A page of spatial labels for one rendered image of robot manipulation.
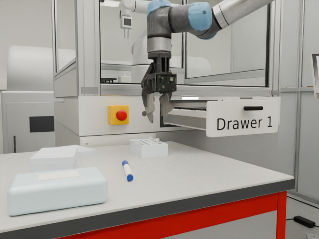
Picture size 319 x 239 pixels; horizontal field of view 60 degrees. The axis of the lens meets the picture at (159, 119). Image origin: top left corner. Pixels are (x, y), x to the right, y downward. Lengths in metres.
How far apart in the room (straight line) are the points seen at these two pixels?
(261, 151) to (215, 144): 0.29
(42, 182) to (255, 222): 0.44
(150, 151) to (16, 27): 3.68
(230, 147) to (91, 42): 0.78
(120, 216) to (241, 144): 1.00
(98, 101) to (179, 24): 0.42
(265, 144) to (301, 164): 1.48
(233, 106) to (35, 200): 0.64
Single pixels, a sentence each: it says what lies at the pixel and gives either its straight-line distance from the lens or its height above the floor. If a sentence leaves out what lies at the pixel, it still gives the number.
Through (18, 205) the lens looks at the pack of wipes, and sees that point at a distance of 0.47.
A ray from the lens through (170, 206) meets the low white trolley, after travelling 0.51.
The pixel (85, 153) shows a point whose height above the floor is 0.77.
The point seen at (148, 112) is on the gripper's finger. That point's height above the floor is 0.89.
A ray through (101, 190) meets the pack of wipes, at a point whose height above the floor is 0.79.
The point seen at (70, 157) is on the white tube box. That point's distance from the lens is 0.62.
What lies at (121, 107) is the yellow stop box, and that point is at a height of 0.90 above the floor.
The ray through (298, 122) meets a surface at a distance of 2.92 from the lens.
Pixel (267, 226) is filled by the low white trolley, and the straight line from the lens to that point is 0.70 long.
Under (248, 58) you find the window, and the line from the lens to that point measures 1.44.
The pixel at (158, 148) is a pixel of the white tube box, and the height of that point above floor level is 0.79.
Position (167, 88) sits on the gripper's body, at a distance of 0.82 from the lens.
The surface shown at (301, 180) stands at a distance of 3.00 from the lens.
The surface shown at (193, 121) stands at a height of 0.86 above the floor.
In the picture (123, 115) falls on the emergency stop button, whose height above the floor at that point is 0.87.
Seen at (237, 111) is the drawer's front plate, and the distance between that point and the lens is 0.91.
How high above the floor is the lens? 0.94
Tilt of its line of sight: 4 degrees down
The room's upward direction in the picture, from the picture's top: straight up
